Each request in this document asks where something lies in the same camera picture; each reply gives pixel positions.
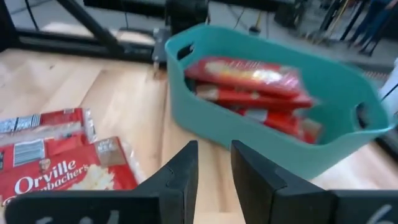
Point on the red Orville popcorn bag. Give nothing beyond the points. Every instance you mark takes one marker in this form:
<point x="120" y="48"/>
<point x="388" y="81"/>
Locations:
<point x="62" y="174"/>
<point x="245" y="73"/>
<point x="258" y="99"/>
<point x="286" y="124"/>
<point x="59" y="119"/>

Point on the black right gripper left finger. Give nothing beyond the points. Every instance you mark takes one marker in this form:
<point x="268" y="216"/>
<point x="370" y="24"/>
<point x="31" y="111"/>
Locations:
<point x="178" y="174"/>

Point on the teal plastic basket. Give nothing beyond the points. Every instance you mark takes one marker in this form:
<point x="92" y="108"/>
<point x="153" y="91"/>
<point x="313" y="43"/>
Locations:
<point x="248" y="137"/>

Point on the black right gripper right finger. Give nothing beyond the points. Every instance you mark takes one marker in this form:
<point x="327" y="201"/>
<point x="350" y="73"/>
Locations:
<point x="255" y="180"/>

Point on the grey metal bracket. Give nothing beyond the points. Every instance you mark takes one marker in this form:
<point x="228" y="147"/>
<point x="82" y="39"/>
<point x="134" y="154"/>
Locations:
<point x="161" y="46"/>

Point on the person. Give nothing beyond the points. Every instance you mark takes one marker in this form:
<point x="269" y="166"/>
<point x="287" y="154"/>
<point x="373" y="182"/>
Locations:
<point x="373" y="21"/>

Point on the white container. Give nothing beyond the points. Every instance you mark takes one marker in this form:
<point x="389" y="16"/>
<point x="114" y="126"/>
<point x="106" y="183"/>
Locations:
<point x="390" y="90"/>

